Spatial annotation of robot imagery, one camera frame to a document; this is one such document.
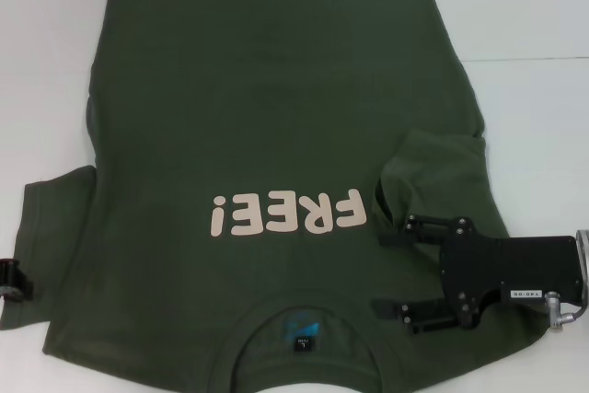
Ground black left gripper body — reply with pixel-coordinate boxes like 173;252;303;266
0;257;21;289

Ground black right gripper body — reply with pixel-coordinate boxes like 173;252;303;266
438;216;583;331

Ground dark green t-shirt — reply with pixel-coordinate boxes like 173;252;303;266
0;0;551;393

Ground right gripper cable with connectors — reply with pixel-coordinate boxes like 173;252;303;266
544;300;589;333

